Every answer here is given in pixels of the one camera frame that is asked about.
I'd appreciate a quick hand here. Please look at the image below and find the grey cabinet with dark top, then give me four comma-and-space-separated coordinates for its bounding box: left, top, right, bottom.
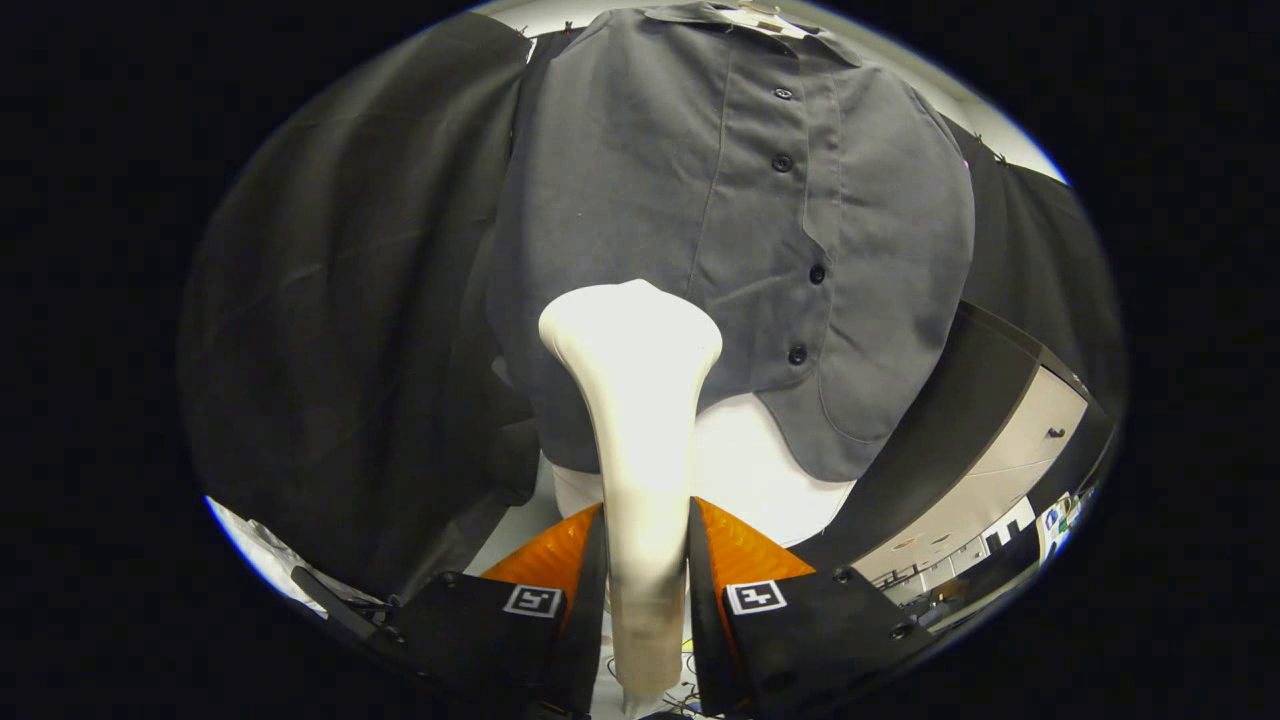
795, 300, 1091, 581

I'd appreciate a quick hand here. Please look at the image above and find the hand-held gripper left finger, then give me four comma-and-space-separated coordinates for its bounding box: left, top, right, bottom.
385, 503, 609, 716

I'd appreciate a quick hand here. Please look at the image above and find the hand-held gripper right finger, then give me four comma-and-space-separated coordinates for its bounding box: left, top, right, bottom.
688, 497, 936, 716

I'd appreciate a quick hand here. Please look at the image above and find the cluttered white side table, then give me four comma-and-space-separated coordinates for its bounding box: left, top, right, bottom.
1035, 480, 1101, 561

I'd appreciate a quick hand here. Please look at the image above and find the grey button-up shirt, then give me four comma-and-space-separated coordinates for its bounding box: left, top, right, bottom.
487, 3, 976, 483

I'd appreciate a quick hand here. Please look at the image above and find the white plastic sheet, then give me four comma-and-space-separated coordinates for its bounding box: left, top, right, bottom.
205, 495, 386, 613

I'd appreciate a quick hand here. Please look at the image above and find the cream garment steamer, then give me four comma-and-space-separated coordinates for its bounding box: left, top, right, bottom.
538, 280, 723, 701

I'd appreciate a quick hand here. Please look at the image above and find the white low cabinet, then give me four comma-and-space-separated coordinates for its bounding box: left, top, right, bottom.
880, 495, 1036, 603

